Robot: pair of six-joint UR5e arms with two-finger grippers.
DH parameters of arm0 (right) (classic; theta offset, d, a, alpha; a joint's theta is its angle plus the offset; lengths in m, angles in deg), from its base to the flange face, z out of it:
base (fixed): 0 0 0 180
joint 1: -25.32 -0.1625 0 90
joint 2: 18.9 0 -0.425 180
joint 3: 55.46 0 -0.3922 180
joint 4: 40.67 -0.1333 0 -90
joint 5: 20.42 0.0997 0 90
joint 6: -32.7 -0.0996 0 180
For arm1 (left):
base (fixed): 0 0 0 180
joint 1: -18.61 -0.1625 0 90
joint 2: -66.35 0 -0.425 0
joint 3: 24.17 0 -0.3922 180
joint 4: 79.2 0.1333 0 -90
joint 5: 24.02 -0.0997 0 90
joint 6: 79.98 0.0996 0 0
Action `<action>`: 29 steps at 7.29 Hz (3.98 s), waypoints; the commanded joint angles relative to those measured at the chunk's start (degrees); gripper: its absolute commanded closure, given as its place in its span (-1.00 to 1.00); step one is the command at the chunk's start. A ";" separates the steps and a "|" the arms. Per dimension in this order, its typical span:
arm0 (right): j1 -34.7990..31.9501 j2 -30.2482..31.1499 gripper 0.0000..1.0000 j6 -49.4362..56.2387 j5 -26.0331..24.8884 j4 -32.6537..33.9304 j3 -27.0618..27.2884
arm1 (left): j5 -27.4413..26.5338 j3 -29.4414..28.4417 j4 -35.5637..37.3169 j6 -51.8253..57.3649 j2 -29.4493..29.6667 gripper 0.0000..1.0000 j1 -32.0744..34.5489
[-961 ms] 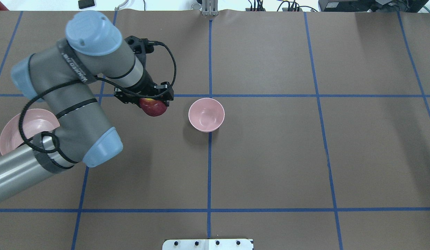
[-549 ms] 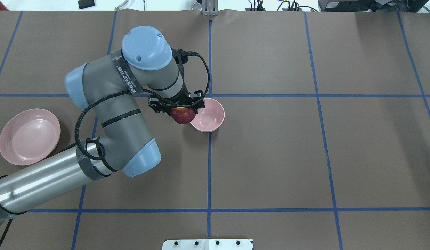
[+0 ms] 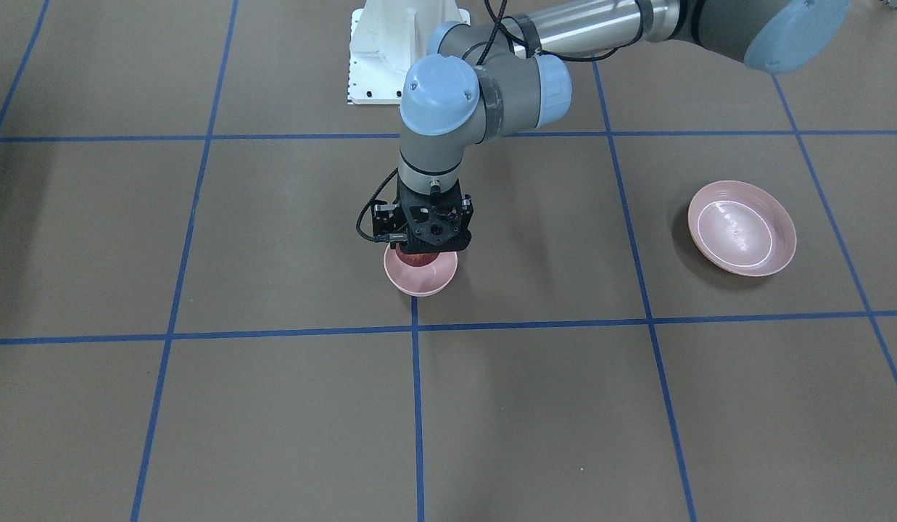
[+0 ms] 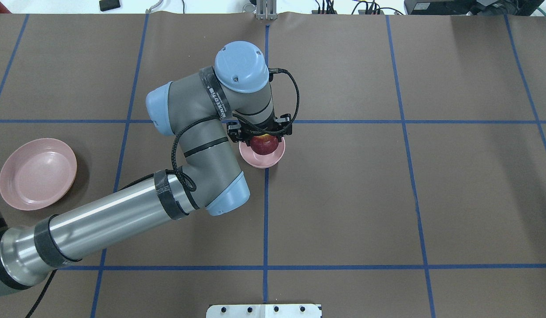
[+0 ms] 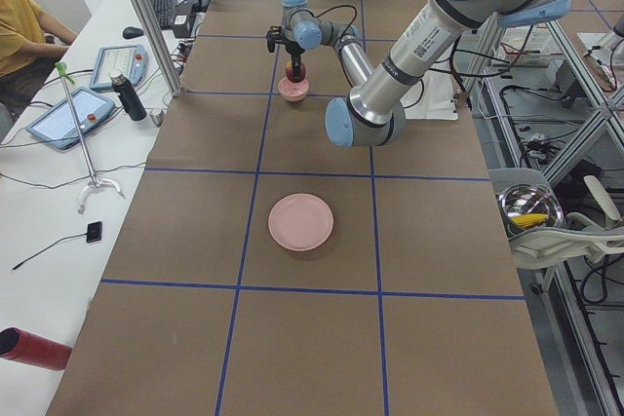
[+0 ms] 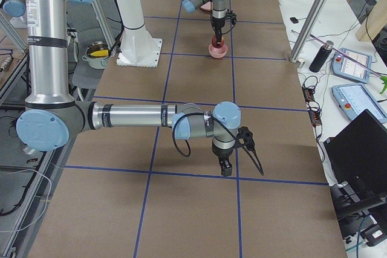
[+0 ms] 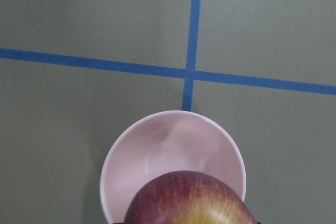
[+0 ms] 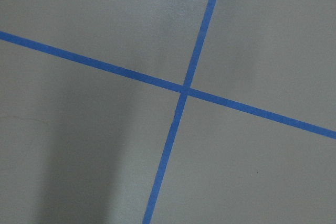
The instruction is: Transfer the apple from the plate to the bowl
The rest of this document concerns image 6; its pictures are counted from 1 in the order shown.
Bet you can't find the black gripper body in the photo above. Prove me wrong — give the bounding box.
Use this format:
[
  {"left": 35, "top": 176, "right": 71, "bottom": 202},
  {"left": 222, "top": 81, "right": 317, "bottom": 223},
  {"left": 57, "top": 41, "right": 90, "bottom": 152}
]
[
  {"left": 212, "top": 137, "right": 235, "bottom": 166},
  {"left": 211, "top": 9, "right": 227, "bottom": 30}
]

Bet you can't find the red apple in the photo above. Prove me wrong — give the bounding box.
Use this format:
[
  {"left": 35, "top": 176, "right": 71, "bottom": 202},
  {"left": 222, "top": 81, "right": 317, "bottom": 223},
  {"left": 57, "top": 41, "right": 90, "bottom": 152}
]
[{"left": 211, "top": 36, "right": 224, "bottom": 48}]

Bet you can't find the pink plastic plate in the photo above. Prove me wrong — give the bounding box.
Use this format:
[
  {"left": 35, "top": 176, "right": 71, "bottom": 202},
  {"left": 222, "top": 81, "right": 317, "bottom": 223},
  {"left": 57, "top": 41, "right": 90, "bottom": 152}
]
[{"left": 200, "top": 1, "right": 213, "bottom": 13}]

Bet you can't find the pink bowl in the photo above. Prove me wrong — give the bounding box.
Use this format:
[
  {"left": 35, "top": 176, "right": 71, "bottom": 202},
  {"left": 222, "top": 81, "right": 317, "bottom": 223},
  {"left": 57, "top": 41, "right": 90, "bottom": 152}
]
[{"left": 208, "top": 44, "right": 228, "bottom": 59}]

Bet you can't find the small black square sensor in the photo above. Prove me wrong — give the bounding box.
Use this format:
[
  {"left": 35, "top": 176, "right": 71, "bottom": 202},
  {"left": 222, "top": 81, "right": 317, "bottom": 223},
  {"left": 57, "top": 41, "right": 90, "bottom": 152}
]
[{"left": 290, "top": 17, "right": 299, "bottom": 24}]

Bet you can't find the black water bottle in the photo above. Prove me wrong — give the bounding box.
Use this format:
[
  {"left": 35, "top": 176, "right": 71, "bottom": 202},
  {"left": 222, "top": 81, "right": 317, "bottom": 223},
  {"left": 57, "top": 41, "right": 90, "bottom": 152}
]
[{"left": 309, "top": 40, "right": 334, "bottom": 73}]

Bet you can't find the white pot with yellow item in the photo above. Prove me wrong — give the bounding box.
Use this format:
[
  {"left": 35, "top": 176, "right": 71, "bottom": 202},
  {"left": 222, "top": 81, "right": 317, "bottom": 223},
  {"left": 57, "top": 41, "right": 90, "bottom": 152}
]
[{"left": 82, "top": 41, "right": 109, "bottom": 70}]

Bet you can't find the far teach pendant tablet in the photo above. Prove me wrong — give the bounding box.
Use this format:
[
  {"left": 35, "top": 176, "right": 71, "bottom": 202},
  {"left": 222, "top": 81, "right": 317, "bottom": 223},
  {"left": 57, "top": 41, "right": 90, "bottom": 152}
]
[{"left": 331, "top": 48, "right": 372, "bottom": 83}]

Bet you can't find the teach pendant tablet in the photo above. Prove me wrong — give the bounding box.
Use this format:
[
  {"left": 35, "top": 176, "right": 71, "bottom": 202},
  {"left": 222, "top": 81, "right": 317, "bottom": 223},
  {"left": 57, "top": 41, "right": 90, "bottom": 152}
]
[
  {"left": 331, "top": 83, "right": 386, "bottom": 123},
  {"left": 331, "top": 48, "right": 372, "bottom": 83}
]

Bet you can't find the black laptop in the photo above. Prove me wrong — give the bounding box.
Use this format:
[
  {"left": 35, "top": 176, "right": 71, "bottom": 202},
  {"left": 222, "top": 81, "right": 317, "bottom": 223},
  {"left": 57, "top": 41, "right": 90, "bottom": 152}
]
[{"left": 322, "top": 108, "right": 387, "bottom": 198}]

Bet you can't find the near teach pendant tablet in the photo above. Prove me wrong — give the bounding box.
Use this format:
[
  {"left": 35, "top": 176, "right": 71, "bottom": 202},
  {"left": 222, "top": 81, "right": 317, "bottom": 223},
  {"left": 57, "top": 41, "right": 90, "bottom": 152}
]
[{"left": 331, "top": 83, "right": 386, "bottom": 123}]

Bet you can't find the reacher grabber tool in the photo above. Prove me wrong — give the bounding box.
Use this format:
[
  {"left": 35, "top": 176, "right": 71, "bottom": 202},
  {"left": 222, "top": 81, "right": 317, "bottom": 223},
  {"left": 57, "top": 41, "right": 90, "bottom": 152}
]
[{"left": 291, "top": 30, "right": 387, "bottom": 95}]

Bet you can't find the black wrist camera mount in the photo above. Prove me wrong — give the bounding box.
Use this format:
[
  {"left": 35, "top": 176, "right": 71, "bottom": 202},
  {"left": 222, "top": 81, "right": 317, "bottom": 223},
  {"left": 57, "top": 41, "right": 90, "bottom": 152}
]
[{"left": 236, "top": 126, "right": 255, "bottom": 151}]

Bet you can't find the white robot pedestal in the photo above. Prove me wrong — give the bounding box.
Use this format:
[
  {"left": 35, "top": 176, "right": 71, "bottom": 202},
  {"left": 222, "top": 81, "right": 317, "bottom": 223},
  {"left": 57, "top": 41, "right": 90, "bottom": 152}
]
[{"left": 116, "top": 0, "right": 163, "bottom": 68}]

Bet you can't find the aluminium frame post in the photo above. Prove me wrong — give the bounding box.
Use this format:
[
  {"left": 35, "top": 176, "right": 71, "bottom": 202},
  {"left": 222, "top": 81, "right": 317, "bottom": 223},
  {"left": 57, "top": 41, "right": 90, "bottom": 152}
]
[{"left": 289, "top": 0, "right": 327, "bottom": 63}]

